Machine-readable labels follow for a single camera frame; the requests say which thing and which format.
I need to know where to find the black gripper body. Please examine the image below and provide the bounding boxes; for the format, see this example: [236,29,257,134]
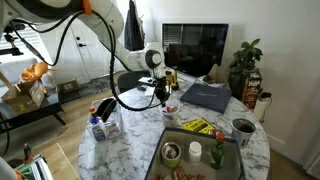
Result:
[151,68,173,98]

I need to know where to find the clear plastic cup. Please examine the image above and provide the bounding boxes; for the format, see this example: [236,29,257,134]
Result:
[160,100,182,128]

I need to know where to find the clear storage container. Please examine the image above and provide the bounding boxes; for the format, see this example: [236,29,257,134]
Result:
[87,97,125,143]

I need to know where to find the red label spice jar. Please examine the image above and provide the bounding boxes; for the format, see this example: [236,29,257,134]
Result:
[167,105,179,115]

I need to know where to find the yellow lidded jar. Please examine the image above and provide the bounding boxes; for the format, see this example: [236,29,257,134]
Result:
[163,67,173,86]

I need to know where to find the black and yellow bottle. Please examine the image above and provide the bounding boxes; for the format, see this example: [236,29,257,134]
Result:
[170,67,180,91]

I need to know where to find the white paper sheet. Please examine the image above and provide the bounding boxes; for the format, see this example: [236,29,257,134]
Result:
[144,86,158,98]

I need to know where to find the dark grey chair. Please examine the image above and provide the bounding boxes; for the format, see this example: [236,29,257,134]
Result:
[116,70,155,95]

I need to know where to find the navy blue flat box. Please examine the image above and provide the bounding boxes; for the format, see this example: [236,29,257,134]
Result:
[179,82,233,115]

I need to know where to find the yellow and black booklet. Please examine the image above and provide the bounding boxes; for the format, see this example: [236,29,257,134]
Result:
[181,117,216,135]

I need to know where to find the black flat screen television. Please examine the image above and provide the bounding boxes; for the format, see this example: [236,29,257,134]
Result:
[161,23,230,78]

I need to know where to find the brown paper bag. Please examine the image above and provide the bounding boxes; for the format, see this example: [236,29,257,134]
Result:
[202,63,228,85]

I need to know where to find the open metal can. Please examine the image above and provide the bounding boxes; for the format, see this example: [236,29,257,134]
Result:
[160,141,183,169]

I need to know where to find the black oval item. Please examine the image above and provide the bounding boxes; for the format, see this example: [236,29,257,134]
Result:
[96,98,118,123]

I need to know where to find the purple packet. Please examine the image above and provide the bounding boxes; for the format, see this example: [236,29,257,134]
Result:
[107,123,121,139]

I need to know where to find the white pill bottle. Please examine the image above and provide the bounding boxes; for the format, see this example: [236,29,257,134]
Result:
[188,141,203,167]

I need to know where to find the dark hanging jacket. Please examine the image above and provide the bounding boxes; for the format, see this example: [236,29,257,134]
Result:
[123,0,146,52]

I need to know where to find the grey patterned rug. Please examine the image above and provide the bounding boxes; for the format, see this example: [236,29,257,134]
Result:
[58,76,118,105]

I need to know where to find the red cap sauce bottle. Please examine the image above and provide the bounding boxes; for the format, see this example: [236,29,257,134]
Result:
[88,106,100,123]

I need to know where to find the blue cap plastic bottle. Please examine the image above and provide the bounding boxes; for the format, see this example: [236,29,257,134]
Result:
[89,116,106,142]

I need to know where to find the green bottle with red cap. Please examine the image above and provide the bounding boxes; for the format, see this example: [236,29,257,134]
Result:
[209,132,226,170]

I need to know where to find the white door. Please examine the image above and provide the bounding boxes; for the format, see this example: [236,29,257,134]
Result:
[49,18,126,83]

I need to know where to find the red snack packets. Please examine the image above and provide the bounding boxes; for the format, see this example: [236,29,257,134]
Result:
[156,166,208,180]

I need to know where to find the red game box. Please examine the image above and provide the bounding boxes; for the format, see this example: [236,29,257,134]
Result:
[241,69,264,113]

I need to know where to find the green potted plant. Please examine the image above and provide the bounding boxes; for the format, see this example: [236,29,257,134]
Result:
[227,38,264,100]

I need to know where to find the small cardboard box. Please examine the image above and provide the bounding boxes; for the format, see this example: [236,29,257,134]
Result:
[57,79,81,95]

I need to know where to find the white appliance with black top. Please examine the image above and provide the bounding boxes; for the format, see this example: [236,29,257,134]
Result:
[253,92,273,123]

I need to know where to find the orange stuffed toy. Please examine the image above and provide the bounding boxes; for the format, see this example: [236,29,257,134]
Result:
[19,61,59,84]

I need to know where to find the black low bench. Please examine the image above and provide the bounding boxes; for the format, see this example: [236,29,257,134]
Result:
[0,89,67,135]

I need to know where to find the white window blinds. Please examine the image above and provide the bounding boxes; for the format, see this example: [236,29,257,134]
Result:
[0,23,51,64]

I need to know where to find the open cardboard box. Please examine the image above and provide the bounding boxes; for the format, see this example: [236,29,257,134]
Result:
[0,79,48,116]

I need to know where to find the green and white box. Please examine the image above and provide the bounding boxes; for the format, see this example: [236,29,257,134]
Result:
[14,154,55,180]

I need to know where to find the white floor vent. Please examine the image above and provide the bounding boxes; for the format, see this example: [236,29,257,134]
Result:
[305,152,320,180]

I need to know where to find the black corrugated cable conduit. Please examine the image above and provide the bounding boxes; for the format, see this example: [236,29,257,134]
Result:
[6,9,166,113]

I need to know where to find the black door handle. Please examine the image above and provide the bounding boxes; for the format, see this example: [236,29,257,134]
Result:
[76,35,88,48]

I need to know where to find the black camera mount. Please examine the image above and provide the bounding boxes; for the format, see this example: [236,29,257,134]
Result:
[0,23,27,57]

